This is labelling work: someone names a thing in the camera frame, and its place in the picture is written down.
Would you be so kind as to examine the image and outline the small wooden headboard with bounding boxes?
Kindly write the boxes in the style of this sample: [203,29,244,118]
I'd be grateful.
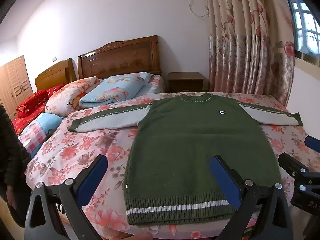
[34,58,77,92]

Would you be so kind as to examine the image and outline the wooden wardrobe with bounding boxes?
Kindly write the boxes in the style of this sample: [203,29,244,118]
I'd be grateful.
[0,55,33,121]

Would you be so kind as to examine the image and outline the large wooden headboard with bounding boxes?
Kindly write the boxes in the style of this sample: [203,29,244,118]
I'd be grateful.
[77,35,162,80]

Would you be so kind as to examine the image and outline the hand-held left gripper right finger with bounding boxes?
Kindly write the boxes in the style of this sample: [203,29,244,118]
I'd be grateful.
[209,155,293,240]

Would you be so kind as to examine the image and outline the pink floral curtain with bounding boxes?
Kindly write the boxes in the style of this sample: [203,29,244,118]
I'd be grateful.
[201,0,296,107]

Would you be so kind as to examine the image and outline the window with grille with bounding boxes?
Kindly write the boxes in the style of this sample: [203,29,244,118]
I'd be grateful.
[282,0,320,68]

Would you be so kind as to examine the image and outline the red blanket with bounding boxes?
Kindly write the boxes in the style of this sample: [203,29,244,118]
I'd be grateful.
[12,84,66,135]

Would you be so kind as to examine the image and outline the green knitted sweater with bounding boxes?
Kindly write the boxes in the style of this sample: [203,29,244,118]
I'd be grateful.
[67,92,303,227]

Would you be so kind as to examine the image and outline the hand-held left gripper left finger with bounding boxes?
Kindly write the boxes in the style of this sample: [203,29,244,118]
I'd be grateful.
[24,154,108,240]

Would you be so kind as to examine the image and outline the wooden nightstand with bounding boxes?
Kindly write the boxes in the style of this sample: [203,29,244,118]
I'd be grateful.
[167,72,211,93]

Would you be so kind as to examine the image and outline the orange floral pillow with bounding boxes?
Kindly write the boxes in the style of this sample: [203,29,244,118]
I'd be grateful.
[45,76,100,117]

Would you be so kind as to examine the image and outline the blue pink checkered blanket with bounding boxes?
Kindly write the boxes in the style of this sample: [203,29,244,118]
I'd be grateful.
[18,112,63,158]

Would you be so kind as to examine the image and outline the light blue floral pillow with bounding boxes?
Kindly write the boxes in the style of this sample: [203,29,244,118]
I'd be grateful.
[79,72,154,109]

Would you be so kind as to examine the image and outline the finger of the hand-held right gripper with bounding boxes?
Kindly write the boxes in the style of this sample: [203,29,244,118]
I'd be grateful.
[278,152,311,181]
[305,135,320,154]

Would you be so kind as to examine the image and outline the floral sheet bed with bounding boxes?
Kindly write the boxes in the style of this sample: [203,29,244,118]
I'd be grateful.
[25,91,320,240]

